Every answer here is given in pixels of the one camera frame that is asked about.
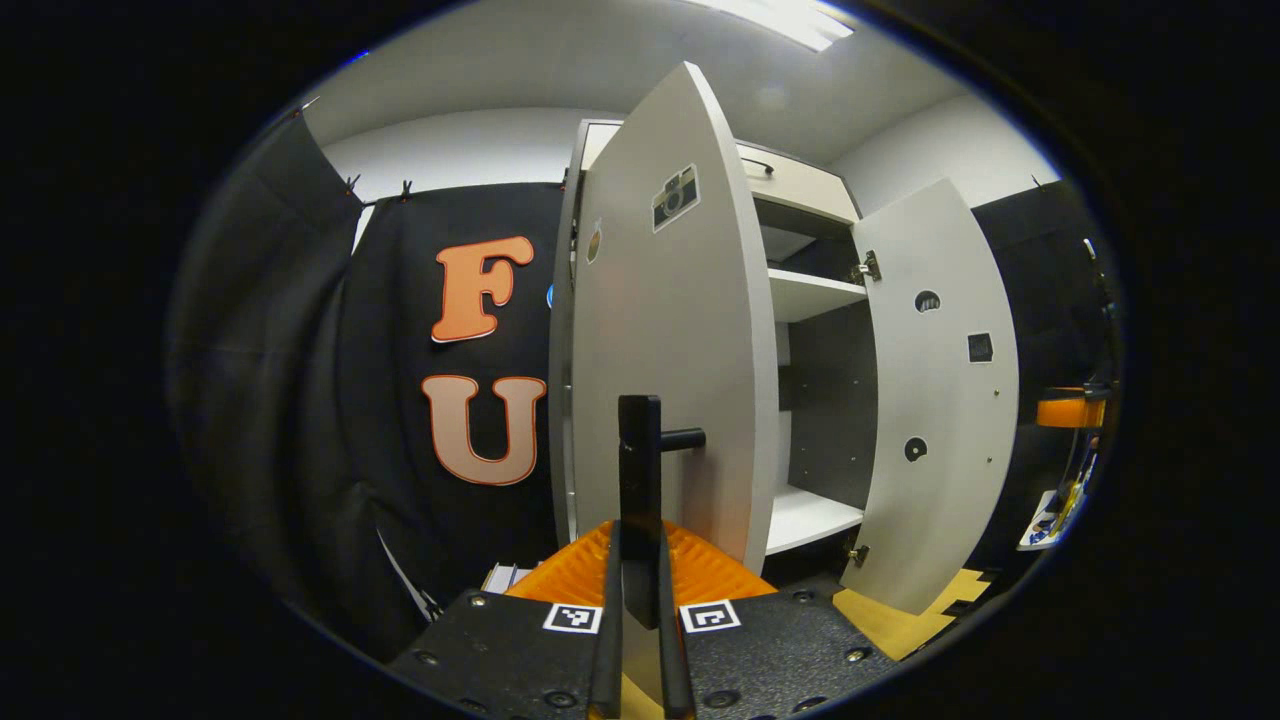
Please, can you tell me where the white cabinet shelf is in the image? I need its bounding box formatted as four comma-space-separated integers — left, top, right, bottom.
768, 268, 869, 323
765, 485, 866, 556

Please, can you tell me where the white cabinet door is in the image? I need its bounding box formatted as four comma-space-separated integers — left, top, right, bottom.
840, 178, 1021, 616
570, 60, 781, 576

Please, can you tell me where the large ceiling light panel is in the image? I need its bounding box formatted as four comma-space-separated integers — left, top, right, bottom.
700, 0, 856, 53

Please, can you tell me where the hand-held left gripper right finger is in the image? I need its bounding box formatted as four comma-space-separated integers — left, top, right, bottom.
655, 522, 896, 719

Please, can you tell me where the black backdrop cloth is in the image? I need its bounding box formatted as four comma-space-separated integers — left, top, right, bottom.
165, 100, 1126, 661

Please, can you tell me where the black door handle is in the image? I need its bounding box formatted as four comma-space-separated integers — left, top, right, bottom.
617, 394, 707, 631

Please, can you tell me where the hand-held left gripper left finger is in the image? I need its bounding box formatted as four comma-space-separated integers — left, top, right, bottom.
388, 520, 626, 719

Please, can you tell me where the colourful printed sheet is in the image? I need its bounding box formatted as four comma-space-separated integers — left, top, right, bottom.
1018, 455, 1101, 551

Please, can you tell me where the white double-door shoe cabinet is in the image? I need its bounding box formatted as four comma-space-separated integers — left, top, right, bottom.
548, 118, 881, 591

